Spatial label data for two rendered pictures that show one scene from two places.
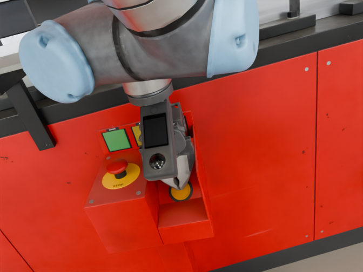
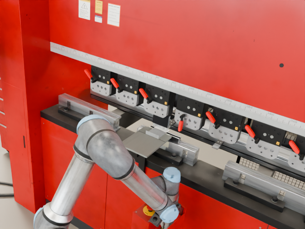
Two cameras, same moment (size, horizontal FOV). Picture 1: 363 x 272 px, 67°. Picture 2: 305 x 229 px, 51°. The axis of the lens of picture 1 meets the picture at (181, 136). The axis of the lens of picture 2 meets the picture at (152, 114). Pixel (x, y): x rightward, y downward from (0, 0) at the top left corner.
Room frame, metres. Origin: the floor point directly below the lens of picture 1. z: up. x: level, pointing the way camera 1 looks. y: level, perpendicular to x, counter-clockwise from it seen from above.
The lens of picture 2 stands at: (-0.63, -0.44, 1.92)
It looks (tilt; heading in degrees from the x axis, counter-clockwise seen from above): 27 degrees down; 30
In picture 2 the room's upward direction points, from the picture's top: 7 degrees clockwise
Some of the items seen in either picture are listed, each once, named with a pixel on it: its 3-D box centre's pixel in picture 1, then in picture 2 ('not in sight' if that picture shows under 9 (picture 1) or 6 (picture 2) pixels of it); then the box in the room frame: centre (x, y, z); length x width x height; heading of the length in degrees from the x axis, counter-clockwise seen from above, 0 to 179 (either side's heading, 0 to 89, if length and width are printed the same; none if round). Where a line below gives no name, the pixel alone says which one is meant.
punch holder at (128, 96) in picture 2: not in sight; (130, 88); (0.79, 0.56, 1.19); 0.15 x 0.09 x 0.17; 92
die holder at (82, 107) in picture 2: not in sight; (88, 111); (0.78, 0.89, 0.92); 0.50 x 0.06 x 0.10; 92
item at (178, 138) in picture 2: not in sight; (164, 134); (0.80, 0.30, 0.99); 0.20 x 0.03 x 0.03; 92
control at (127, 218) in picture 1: (150, 179); (158, 219); (0.43, 0.08, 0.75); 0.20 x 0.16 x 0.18; 83
